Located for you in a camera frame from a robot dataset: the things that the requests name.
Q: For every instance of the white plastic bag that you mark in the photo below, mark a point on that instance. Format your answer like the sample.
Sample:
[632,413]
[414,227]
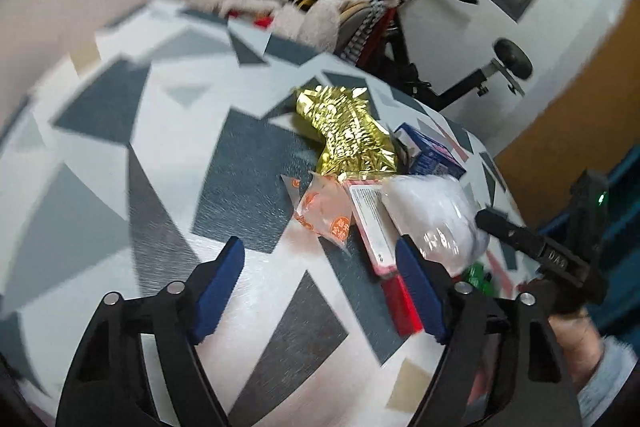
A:
[430,212]

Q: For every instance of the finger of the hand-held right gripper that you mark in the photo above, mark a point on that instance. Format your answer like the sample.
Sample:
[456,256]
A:
[500,227]

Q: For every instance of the blue carton box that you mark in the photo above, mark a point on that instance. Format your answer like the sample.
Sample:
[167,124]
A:
[432,152]

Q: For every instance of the blue curtain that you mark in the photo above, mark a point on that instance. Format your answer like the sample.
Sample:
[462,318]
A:
[620,247]

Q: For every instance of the person's right forearm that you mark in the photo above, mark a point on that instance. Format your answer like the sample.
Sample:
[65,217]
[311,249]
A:
[607,382]

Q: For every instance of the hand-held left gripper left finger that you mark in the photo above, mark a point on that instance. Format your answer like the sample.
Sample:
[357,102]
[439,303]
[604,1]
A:
[220,292]

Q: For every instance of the gold foil wrapper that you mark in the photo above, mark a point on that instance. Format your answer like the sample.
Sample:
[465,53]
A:
[350,134]

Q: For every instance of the red blister pack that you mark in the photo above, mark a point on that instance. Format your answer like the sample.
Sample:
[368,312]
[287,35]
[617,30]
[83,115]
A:
[372,227]

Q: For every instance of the geometric patterned tablecloth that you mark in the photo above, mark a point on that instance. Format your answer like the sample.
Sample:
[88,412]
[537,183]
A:
[150,157]

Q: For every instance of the black exercise bike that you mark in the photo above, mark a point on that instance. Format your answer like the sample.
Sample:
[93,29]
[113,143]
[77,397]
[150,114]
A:
[400,57]

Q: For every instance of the orange print plastic bag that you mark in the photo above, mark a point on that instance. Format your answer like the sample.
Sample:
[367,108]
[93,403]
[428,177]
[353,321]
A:
[322,212]

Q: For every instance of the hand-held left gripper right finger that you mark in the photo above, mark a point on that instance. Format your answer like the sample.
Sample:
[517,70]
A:
[420,292]

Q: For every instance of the person's right hand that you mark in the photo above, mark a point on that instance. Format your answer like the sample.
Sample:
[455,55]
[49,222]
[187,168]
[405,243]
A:
[575,342]

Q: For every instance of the green wrapper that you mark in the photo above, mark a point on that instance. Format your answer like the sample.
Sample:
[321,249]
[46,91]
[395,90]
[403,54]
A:
[480,279]

